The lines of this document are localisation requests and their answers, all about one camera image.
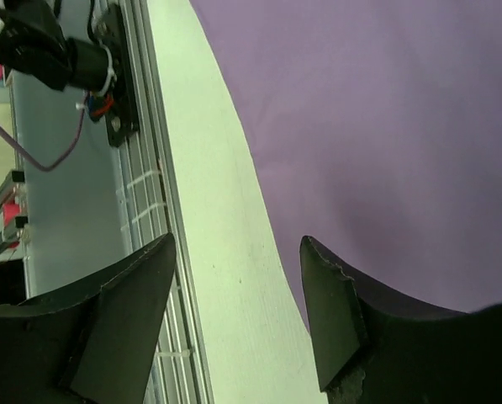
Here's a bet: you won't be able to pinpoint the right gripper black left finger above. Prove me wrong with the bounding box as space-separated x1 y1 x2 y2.
0 233 176 403

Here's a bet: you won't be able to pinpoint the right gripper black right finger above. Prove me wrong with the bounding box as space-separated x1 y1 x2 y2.
299 236 502 403

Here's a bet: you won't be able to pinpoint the purple trousers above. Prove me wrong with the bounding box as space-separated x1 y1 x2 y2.
193 1 502 311

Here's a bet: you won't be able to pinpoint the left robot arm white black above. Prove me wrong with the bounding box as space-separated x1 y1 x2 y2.
0 1 115 96

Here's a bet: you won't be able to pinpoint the grey equipment with pink parts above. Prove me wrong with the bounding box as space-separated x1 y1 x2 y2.
0 169 29 254

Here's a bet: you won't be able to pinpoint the aluminium rail frame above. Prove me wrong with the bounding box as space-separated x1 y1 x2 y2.
114 1 214 403

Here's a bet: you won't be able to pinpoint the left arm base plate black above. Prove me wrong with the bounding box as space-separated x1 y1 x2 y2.
95 3 140 147

